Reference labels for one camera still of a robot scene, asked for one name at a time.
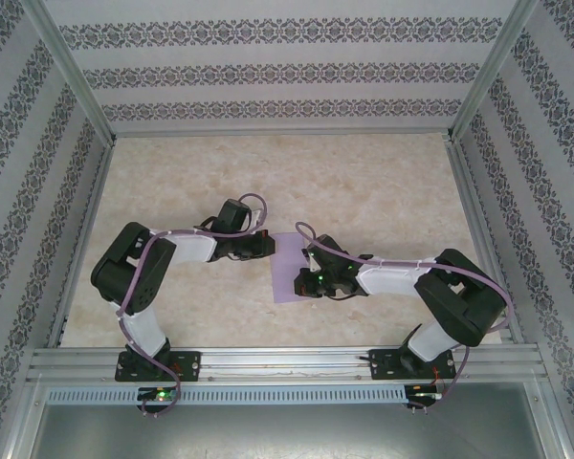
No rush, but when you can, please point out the purple square paper sheet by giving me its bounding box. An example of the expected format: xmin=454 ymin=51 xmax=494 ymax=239
xmin=271 ymin=231 xmax=313 ymax=305

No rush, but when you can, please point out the grey metal sheet panel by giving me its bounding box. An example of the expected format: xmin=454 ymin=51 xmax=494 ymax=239
xmin=28 ymin=404 xmax=568 ymax=459

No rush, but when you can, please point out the small controller board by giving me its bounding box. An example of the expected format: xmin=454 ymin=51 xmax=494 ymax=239
xmin=408 ymin=383 xmax=447 ymax=402
xmin=137 ymin=385 xmax=179 ymax=403

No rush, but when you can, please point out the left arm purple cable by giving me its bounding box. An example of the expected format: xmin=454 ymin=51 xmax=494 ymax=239
xmin=116 ymin=192 xmax=270 ymax=421

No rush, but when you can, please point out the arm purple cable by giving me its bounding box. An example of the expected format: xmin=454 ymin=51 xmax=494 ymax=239
xmin=116 ymin=192 xmax=270 ymax=421
xmin=295 ymin=220 xmax=512 ymax=401

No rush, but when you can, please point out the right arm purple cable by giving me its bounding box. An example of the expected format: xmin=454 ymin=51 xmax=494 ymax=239
xmin=295 ymin=220 xmax=512 ymax=401

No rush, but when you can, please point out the aluminium mounting rail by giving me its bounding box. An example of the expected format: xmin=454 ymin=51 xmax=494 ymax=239
xmin=27 ymin=346 xmax=547 ymax=384

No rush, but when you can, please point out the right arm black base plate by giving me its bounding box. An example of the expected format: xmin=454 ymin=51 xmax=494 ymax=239
xmin=370 ymin=348 xmax=458 ymax=382

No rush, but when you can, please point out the aluminium back rail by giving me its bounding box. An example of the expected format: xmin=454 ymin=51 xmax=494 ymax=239
xmin=110 ymin=130 xmax=453 ymax=142

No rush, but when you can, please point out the slotted grey cable duct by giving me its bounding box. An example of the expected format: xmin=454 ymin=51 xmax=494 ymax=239
xmin=45 ymin=385 xmax=408 ymax=405

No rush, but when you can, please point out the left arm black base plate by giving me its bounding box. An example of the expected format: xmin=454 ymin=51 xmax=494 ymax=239
xmin=116 ymin=350 xmax=203 ymax=383

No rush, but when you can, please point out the aluminium side rail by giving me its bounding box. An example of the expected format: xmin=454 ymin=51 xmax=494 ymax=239
xmin=46 ymin=141 xmax=119 ymax=349
xmin=445 ymin=138 xmax=526 ymax=344

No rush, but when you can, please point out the aluminium frame post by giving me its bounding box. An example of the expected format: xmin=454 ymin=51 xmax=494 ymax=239
xmin=448 ymin=0 xmax=541 ymax=142
xmin=20 ymin=0 xmax=118 ymax=143

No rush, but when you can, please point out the aluminium frame leg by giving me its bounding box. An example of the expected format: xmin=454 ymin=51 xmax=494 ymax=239
xmin=525 ymin=380 xmax=574 ymax=459
xmin=0 ymin=382 xmax=47 ymax=459

